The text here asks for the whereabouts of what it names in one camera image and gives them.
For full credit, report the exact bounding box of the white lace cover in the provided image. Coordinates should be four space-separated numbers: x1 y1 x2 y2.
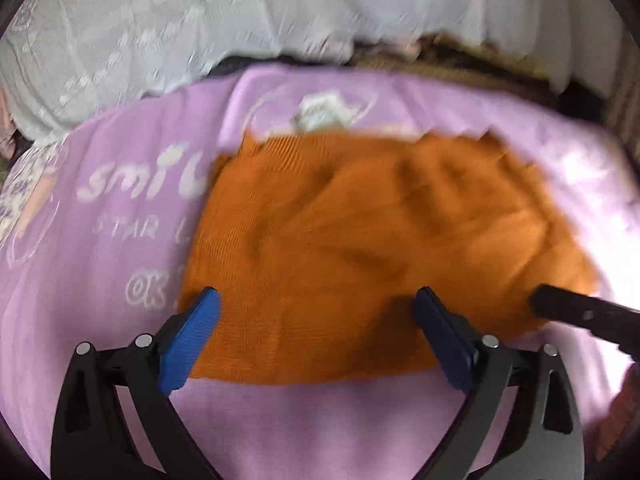
0 0 640 143

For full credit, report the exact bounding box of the orange knitted cardigan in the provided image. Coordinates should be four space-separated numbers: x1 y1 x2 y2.
177 130 601 386

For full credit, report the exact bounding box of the brown woven mat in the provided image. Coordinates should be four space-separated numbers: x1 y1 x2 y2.
350 35 566 96

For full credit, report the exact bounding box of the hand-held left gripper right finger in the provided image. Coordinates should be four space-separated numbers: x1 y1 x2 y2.
413 286 585 480

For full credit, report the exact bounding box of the paper hang tag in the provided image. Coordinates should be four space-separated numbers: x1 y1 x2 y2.
290 92 351 133

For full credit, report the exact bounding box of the purple printed blanket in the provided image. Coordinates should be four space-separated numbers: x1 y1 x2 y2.
0 62 640 480

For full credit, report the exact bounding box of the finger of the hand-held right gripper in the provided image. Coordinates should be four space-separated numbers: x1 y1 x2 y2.
529 284 640 361

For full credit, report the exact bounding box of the pink floral cloth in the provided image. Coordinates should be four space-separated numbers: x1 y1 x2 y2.
0 87 21 161

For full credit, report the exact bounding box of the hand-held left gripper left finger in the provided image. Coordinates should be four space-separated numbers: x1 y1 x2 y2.
50 286 223 480

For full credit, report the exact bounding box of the purple floral sheet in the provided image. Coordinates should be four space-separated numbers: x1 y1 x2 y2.
0 140 66 246

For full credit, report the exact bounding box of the dark cloth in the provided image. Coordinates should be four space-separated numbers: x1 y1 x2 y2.
210 55 351 78

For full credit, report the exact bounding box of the person's right forearm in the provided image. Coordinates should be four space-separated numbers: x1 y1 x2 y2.
597 375 640 466

